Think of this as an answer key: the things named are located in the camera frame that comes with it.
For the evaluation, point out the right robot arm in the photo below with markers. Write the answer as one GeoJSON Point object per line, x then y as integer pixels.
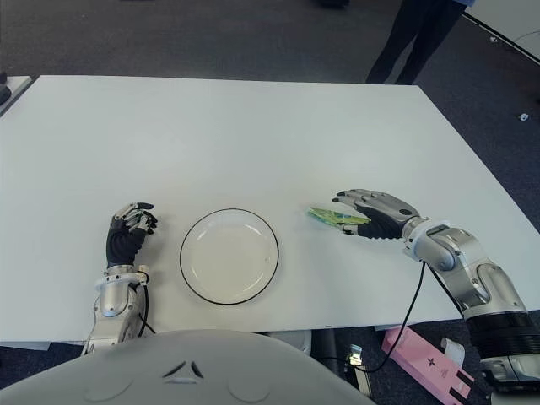
{"type": "Point", "coordinates": [464, 261]}

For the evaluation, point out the green toothpaste tube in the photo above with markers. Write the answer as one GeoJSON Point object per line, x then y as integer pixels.
{"type": "Point", "coordinates": [333, 216]}

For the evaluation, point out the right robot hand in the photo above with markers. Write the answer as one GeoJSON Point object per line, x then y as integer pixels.
{"type": "Point", "coordinates": [388, 215]}

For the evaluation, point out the white side table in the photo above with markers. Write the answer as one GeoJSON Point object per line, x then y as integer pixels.
{"type": "Point", "coordinates": [17, 86]}

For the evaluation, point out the person legs dark trousers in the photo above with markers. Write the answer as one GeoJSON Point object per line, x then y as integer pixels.
{"type": "Point", "coordinates": [409, 38]}

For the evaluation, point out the grey robot torso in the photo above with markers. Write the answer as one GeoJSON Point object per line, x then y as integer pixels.
{"type": "Point", "coordinates": [181, 371]}

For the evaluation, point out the white background table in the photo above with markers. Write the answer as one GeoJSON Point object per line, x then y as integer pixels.
{"type": "Point", "coordinates": [510, 21]}

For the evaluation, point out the metal bracket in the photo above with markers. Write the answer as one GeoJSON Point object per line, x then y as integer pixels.
{"type": "Point", "coordinates": [355, 354]}

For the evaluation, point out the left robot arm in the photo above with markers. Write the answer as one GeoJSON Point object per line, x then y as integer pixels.
{"type": "Point", "coordinates": [111, 295]}

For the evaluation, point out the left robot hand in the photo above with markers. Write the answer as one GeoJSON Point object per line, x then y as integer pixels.
{"type": "Point", "coordinates": [122, 246]}

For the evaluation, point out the pink cardboard box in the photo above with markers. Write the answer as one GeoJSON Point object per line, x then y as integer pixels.
{"type": "Point", "coordinates": [422, 358]}

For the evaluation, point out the small white floor object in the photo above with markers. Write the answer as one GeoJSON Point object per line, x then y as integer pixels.
{"type": "Point", "coordinates": [523, 117]}

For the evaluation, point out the white plate black rim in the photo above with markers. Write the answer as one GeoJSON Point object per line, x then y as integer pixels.
{"type": "Point", "coordinates": [230, 257]}

